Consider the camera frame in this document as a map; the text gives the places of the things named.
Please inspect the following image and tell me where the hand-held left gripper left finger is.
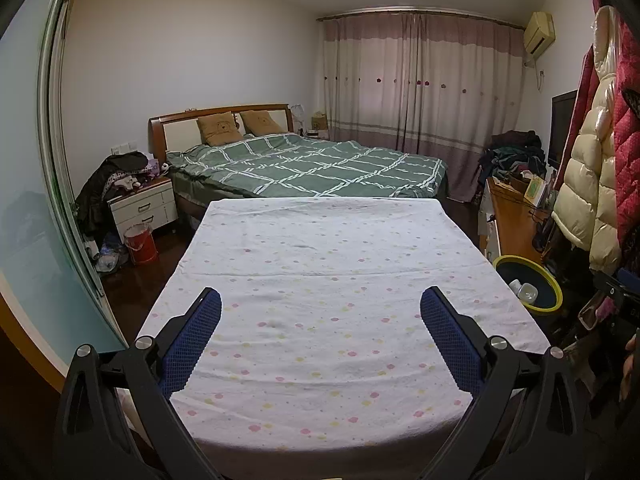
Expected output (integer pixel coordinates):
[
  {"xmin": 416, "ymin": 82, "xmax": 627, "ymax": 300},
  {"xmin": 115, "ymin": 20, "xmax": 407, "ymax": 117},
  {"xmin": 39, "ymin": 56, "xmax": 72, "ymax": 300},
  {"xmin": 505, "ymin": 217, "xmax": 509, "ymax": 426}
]
[{"xmin": 52, "ymin": 287, "xmax": 223, "ymax": 480}]

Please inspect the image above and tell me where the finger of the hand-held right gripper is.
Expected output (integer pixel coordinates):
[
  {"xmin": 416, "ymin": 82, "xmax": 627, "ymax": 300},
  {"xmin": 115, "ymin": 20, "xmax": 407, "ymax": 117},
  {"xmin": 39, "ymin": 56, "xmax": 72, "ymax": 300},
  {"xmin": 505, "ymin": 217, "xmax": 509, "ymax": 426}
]
[{"xmin": 599, "ymin": 267, "xmax": 640, "ymax": 317}]

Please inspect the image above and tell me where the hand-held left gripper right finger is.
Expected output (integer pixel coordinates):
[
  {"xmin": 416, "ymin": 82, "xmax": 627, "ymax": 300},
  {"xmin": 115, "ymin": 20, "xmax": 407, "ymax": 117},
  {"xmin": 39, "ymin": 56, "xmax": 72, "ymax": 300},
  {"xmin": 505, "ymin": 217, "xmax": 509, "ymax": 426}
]
[{"xmin": 419, "ymin": 287, "xmax": 586, "ymax": 480}]

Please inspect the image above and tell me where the black bin with yellow rim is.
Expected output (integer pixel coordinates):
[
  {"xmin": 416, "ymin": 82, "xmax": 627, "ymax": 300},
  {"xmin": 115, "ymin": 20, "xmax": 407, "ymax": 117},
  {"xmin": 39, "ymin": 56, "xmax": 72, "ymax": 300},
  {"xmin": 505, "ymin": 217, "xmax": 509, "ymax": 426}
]
[{"xmin": 492, "ymin": 255, "xmax": 563, "ymax": 317}]

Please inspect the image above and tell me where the person's right hand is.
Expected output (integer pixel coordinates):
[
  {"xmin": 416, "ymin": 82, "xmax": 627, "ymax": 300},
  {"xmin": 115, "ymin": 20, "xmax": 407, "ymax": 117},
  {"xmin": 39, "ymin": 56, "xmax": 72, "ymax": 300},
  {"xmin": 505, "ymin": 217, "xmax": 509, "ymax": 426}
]
[{"xmin": 619, "ymin": 327, "xmax": 640, "ymax": 403}]

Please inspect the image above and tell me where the red bucket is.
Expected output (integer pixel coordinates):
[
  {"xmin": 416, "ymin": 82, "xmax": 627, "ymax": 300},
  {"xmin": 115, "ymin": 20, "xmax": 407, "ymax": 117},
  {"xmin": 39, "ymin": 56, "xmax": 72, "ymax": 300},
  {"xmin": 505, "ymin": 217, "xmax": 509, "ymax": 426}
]
[{"xmin": 123, "ymin": 223, "xmax": 160, "ymax": 266}]

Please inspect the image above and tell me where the cream puffer jacket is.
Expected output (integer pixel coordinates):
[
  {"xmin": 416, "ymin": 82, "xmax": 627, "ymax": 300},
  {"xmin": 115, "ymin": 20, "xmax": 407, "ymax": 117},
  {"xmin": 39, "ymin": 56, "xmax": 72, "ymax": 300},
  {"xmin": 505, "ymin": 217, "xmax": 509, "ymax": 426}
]
[{"xmin": 551, "ymin": 7, "xmax": 618, "ymax": 273}]

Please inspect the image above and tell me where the plastic bags clutter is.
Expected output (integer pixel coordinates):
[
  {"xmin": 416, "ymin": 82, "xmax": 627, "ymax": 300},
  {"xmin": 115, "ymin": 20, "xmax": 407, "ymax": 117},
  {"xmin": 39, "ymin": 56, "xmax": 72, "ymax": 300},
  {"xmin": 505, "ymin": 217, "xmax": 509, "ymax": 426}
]
[{"xmin": 85, "ymin": 240, "xmax": 130, "ymax": 273}]

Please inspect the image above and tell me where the wooden desk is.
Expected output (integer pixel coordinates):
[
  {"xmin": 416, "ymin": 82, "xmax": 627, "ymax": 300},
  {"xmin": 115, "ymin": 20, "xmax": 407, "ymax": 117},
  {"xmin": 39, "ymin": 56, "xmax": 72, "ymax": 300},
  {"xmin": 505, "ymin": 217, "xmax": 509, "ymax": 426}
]
[{"xmin": 477, "ymin": 177, "xmax": 551, "ymax": 266}]

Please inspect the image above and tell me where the white dotted tablecloth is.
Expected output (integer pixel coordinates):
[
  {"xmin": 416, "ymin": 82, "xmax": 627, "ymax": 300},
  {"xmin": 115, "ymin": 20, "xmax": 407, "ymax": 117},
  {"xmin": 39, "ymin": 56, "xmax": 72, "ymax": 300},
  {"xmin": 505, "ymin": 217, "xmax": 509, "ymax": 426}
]
[{"xmin": 135, "ymin": 197, "xmax": 551, "ymax": 453}]

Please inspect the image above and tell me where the white nightstand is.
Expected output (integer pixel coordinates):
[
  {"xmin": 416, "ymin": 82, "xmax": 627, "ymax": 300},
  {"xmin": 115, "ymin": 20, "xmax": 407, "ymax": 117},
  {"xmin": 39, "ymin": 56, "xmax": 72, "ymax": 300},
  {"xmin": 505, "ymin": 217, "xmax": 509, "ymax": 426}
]
[{"xmin": 106, "ymin": 177, "xmax": 179, "ymax": 241}]

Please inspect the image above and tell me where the red quilted jacket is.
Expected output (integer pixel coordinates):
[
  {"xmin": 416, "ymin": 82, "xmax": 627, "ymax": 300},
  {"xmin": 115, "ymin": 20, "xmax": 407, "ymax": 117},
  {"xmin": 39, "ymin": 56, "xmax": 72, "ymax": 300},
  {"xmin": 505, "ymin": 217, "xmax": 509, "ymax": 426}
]
[{"xmin": 612, "ymin": 0, "xmax": 640, "ymax": 261}]

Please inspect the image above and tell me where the black television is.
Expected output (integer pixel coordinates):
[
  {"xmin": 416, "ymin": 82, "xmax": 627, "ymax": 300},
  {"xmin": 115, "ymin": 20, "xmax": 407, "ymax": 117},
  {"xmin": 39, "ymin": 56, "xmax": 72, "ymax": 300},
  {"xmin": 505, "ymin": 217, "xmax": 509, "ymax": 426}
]
[{"xmin": 547, "ymin": 90, "xmax": 578, "ymax": 171}]

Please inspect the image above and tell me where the dark clothes heap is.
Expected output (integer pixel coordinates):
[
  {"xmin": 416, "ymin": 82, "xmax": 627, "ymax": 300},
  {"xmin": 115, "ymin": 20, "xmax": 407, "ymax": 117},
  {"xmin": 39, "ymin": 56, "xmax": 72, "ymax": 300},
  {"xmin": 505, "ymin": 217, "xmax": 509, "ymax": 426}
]
[{"xmin": 75, "ymin": 152, "xmax": 161, "ymax": 233}]

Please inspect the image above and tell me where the pile of clothes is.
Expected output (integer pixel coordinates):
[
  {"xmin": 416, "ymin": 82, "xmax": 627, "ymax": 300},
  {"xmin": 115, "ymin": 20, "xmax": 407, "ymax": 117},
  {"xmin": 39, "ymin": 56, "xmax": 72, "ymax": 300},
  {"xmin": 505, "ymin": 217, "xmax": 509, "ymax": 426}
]
[{"xmin": 477, "ymin": 130, "xmax": 546, "ymax": 181}]

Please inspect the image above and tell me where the wooden bed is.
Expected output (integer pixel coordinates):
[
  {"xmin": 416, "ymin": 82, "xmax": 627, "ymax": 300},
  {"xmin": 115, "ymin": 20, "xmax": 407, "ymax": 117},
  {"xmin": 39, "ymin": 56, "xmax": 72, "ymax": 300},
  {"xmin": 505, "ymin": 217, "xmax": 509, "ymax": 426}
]
[{"xmin": 148, "ymin": 103, "xmax": 448, "ymax": 211}]

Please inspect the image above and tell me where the green checked duvet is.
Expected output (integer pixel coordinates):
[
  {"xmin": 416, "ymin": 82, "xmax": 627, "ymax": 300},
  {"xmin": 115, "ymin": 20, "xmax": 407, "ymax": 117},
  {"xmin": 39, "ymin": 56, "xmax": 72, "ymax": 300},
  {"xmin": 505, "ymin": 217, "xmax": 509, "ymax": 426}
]
[{"xmin": 166, "ymin": 132, "xmax": 447, "ymax": 198}]

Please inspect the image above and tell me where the brown bear-face pillow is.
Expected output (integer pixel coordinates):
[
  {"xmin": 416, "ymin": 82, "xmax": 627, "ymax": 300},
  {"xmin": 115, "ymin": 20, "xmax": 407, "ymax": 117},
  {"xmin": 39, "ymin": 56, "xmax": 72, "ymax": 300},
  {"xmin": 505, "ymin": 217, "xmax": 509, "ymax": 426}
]
[
  {"xmin": 196, "ymin": 114, "xmax": 244, "ymax": 143},
  {"xmin": 240, "ymin": 110, "xmax": 287, "ymax": 136}
]

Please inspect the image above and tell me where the sliding wardrobe door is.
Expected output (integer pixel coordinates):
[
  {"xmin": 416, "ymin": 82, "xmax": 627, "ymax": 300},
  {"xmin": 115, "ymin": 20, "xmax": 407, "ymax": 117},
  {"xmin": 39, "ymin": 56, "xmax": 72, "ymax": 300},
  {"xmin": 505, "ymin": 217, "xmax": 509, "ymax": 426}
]
[{"xmin": 0, "ymin": 0, "xmax": 128, "ymax": 356}]

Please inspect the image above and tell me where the pink and white curtain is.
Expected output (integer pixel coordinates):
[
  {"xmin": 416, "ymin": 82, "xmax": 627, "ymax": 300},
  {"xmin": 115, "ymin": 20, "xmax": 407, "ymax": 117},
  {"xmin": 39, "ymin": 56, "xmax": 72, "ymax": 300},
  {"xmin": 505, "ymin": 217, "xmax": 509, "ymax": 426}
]
[{"xmin": 320, "ymin": 10, "xmax": 526, "ymax": 203}]

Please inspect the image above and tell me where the yellowed air conditioner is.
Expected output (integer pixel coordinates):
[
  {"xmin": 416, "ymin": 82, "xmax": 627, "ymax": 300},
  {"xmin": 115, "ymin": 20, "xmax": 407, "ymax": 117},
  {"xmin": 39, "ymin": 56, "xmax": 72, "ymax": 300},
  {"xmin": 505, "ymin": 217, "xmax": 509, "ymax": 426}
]
[{"xmin": 522, "ymin": 11, "xmax": 556, "ymax": 56}]

